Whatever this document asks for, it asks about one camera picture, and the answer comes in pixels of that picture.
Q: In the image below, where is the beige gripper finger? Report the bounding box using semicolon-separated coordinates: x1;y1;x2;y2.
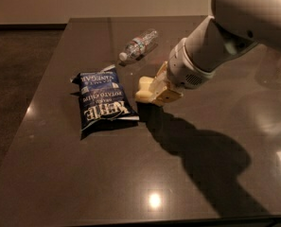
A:
148;89;182;107
150;61;167;89

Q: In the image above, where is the clear plastic water bottle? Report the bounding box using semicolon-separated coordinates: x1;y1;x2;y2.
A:
119;28;159;61

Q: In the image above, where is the blue Kettle chip bag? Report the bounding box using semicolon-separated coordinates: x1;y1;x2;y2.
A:
71;64;139;131

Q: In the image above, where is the yellow sponge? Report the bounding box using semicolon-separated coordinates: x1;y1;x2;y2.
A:
135;77;153;103

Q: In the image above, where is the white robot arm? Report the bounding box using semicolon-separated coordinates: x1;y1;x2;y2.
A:
137;0;281;106

